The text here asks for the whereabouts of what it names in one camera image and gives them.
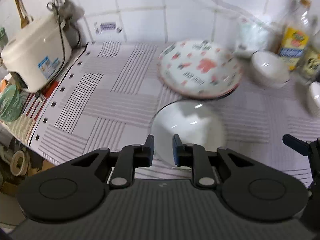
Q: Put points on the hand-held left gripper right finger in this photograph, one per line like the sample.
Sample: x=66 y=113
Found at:
x=176 y=152

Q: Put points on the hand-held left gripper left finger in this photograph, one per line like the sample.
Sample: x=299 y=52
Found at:
x=149 y=152

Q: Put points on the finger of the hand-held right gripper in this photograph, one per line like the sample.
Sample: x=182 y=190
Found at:
x=295 y=145

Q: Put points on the white bowl with dark rim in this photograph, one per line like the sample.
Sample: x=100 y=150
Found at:
x=190 y=122
x=314 y=100
x=268 y=67

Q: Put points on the white mushroom print plate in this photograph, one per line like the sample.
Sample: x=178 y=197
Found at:
x=200 y=65

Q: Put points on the striped table cloth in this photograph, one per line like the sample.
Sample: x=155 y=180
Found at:
x=112 y=105

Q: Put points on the cooking wine bottle yellow label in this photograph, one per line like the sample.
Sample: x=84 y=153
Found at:
x=295 y=42

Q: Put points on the clear plastic container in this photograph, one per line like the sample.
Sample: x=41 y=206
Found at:
x=250 y=37

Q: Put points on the red striped cloth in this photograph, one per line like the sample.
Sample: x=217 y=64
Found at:
x=37 y=105

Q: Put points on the green bowl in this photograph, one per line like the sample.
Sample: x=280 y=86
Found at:
x=10 y=102

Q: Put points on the white rice cooker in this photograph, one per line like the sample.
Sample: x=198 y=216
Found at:
x=35 y=47

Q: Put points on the hanging wooden utensil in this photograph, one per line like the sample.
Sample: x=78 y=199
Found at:
x=21 y=10

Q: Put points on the small white wall sticker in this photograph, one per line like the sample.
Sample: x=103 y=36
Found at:
x=107 y=26

